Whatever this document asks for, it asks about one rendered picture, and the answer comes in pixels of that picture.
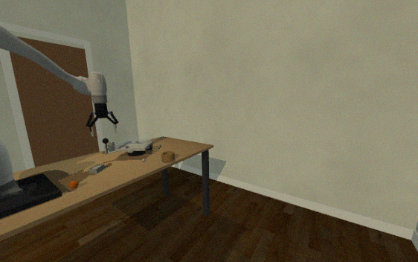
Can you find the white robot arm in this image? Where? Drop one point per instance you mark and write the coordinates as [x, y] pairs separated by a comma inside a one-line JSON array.
[[95, 85]]

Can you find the orange ball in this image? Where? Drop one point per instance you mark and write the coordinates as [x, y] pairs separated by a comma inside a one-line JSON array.
[[73, 184]]

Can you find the grey mug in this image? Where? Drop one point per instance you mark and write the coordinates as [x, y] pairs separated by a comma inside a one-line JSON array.
[[111, 146]]

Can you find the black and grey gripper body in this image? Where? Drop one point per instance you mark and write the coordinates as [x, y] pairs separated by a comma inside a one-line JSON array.
[[100, 108]]

